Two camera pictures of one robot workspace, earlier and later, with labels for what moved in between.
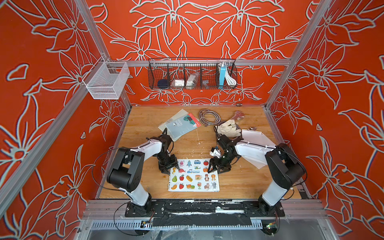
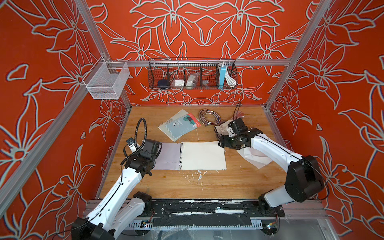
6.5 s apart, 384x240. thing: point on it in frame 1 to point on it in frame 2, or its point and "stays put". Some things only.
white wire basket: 106,80 stays put
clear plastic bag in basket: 191,81 stays put
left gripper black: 174,163 to 131,157
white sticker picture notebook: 192,175 to 191,156
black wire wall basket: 192,73 stays put
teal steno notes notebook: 181,126 stays put
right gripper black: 223,169 to 224,142
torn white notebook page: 253,154 stays put
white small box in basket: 179,83 stays put
